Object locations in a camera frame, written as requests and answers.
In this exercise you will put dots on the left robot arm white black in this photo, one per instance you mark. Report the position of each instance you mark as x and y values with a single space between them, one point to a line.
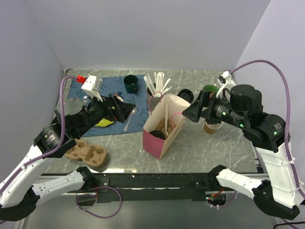
19 193

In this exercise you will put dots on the green inside ceramic mug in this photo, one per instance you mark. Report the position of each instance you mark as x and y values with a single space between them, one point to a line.
211 88

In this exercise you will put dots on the blue alphabet placemat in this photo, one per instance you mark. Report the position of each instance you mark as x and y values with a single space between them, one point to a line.
115 85

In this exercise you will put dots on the yellow dotted plate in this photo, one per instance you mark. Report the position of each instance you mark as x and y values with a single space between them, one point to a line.
104 123

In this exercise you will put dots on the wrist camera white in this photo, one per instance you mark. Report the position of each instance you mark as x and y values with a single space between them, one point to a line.
226 83
92 87

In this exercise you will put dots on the stack of paper cups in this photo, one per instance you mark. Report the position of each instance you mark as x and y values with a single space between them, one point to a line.
211 128

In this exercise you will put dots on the black plastic cup lid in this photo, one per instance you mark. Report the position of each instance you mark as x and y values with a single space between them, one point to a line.
159 134

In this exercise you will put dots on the single white straw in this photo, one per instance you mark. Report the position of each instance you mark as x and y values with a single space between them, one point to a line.
166 122

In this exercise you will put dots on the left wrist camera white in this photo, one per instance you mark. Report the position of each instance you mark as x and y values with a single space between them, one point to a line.
92 87

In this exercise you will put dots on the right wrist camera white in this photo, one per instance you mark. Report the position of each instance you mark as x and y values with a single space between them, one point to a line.
226 83

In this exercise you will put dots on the pink paper gift bag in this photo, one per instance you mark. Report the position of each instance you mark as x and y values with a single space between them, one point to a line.
153 145

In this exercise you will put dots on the dark teal mug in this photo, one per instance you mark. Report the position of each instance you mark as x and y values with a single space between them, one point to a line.
131 84

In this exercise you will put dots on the cartoon mouse coaster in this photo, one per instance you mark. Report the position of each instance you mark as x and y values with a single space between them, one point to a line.
119 97

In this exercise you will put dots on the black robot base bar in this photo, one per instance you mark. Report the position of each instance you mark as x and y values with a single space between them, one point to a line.
162 186

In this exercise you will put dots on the brown cardboard cup carrier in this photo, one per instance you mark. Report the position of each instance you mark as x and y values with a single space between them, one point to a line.
92 155
171 126

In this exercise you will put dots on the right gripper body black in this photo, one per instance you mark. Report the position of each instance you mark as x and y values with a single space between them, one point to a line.
208 97

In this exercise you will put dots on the silver spoon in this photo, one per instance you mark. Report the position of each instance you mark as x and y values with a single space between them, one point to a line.
134 111

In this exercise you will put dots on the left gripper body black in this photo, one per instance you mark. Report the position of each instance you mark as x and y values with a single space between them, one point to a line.
116 111

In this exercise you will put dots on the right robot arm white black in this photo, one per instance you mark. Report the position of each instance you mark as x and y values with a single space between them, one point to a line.
279 196

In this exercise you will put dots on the stack of black lids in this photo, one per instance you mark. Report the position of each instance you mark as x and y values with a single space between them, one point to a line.
186 94

